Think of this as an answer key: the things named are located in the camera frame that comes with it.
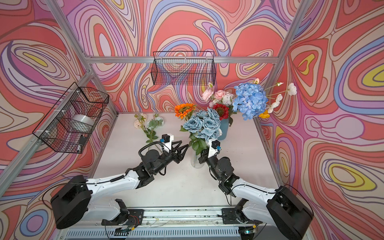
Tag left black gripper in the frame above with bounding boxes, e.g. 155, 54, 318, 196
150, 141, 188, 177

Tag clear glass vase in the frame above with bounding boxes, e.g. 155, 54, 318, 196
191, 152, 205, 169

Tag red protea flower stem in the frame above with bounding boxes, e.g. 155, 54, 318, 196
174, 102, 197, 151

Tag pale pink blue rose bouquet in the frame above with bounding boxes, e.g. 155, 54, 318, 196
134, 113, 165, 144

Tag teal ceramic vase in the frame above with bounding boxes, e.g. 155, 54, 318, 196
218, 119, 229, 141

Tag red gerbera flower stem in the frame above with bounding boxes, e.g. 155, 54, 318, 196
213, 104, 229, 120

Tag large pink peony stem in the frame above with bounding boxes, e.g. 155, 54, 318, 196
202, 83, 227, 103

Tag light blue hydrangea stem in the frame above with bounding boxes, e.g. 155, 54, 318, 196
233, 83, 268, 121

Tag white poppy flower stem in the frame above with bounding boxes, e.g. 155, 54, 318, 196
267, 83, 297, 114

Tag pink purple mixed bouquet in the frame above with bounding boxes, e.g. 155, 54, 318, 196
209, 92, 235, 127

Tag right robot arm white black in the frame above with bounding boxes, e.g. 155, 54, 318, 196
199, 150, 314, 240

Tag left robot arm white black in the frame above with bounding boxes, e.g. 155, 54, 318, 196
51, 140, 189, 230

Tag small black device in basket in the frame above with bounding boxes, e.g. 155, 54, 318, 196
77, 135, 87, 154

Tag white tape roll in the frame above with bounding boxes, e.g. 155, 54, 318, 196
70, 114, 95, 133

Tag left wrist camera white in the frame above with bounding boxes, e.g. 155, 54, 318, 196
160, 134, 174, 153

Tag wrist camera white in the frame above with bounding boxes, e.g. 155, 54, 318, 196
208, 140, 221, 158
160, 134, 174, 153

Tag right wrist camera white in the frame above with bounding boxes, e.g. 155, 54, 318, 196
208, 140, 221, 158

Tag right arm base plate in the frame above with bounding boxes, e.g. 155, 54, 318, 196
218, 199, 262, 226

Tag aluminium front rail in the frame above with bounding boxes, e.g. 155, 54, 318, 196
59, 205, 307, 229

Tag black wire basket back wall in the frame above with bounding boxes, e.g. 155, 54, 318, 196
151, 51, 217, 86

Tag black wire basket wall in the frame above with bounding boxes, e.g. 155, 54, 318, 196
33, 83, 110, 154
151, 51, 217, 86

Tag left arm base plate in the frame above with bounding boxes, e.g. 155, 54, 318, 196
102, 199, 144, 228

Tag black wire basket left wall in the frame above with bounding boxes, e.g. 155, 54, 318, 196
33, 83, 110, 154

